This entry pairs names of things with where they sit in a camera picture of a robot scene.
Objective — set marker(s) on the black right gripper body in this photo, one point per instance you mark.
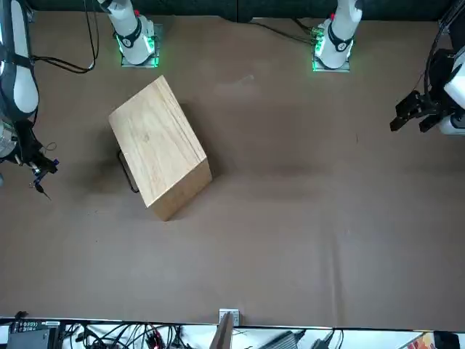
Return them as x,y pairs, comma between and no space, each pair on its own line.
27,145

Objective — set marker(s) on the grey power adapter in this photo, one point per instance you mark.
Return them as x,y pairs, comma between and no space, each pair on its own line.
283,341

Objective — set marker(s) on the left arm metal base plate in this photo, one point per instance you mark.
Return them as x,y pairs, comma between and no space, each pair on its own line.
330,70

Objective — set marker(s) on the small black power adapter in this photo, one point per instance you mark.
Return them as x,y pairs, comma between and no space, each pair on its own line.
321,343

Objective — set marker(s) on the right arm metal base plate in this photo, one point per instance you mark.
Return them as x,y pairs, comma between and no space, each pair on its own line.
141,65

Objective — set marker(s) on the black case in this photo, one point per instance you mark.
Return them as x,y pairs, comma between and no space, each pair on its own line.
448,341

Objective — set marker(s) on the wooden drawer box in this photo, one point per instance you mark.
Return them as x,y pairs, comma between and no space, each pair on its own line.
156,138

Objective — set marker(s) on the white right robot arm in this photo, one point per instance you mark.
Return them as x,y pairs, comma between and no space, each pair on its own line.
22,91

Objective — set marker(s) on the colourful printed carton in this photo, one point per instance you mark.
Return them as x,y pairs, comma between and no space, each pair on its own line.
423,341

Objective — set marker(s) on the black labelled power adapter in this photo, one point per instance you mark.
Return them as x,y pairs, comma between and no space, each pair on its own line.
32,340

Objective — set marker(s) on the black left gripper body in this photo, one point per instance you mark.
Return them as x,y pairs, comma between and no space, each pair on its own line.
437,105

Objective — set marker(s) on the upright post with metal bracket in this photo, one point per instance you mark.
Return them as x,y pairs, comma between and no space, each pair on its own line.
223,334

